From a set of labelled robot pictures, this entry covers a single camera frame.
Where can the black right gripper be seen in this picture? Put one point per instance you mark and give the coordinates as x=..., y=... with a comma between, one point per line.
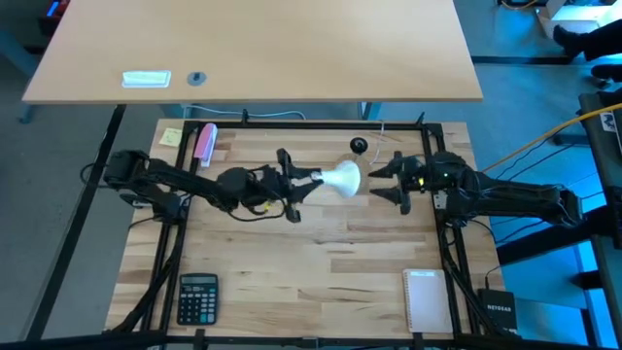
x=420, y=180

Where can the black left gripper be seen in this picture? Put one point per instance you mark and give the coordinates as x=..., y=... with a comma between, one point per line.
x=269, y=187

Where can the white lightbulb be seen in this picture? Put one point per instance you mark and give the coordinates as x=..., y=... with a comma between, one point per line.
x=342, y=179

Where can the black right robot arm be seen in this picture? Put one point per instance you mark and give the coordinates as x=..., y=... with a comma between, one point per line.
x=510, y=194

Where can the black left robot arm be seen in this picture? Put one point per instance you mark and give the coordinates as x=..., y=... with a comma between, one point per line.
x=184, y=180

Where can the white spiral notebook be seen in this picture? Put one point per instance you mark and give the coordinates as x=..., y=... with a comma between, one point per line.
x=427, y=301

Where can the yellow sticky note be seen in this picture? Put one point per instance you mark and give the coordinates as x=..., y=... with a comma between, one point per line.
x=170, y=137

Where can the light wooden desk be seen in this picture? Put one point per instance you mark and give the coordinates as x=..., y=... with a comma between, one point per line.
x=252, y=48

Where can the black calculator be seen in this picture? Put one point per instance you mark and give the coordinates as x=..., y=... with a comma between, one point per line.
x=197, y=299

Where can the black rig beam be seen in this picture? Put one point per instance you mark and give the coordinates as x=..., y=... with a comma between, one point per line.
x=73, y=228
x=73, y=342
x=549, y=238

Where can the white box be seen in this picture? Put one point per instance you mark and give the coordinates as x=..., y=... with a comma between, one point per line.
x=573, y=12

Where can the person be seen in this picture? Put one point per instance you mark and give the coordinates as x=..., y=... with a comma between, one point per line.
x=597, y=41

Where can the black aluminium table frame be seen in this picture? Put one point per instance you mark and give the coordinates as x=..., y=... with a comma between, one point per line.
x=311, y=125

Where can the black network switch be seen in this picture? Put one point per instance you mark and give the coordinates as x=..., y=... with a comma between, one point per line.
x=498, y=310

